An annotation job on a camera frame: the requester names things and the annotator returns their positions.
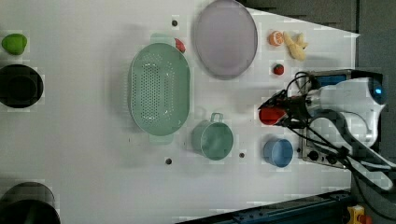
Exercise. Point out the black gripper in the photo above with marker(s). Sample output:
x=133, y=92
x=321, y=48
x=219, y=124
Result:
x=294, y=106

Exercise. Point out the red ketchup bottle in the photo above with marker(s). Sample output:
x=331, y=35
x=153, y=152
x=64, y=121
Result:
x=271, y=115

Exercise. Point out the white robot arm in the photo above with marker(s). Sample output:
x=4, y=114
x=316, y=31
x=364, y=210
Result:
x=381, y=178

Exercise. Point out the black toaster oven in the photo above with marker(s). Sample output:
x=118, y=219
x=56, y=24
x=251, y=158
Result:
x=345, y=108

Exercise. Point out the blue bowl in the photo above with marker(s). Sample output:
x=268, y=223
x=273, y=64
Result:
x=278, y=152

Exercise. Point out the yellow ginger root toy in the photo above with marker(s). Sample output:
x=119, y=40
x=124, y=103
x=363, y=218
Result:
x=296, y=46

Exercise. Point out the orange slice toy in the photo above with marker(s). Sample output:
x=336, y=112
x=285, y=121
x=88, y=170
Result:
x=276, y=38

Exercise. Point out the lilac round plate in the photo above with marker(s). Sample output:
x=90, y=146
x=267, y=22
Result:
x=225, y=38

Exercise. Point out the red green strawberry toy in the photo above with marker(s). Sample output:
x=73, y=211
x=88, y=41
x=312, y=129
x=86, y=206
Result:
x=180, y=45

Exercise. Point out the green oval colander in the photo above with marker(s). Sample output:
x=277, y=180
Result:
x=159, y=89

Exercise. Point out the black round container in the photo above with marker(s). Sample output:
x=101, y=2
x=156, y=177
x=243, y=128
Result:
x=20, y=86

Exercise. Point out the black cup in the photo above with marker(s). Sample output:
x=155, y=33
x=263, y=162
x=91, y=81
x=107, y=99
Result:
x=29, y=203

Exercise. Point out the green avocado toy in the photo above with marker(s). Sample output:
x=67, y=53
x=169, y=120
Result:
x=14, y=44

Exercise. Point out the green mug with handle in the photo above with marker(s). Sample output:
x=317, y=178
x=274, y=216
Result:
x=212, y=138

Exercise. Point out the blue metal frame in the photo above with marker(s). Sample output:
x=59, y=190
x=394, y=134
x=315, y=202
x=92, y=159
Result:
x=326, y=208

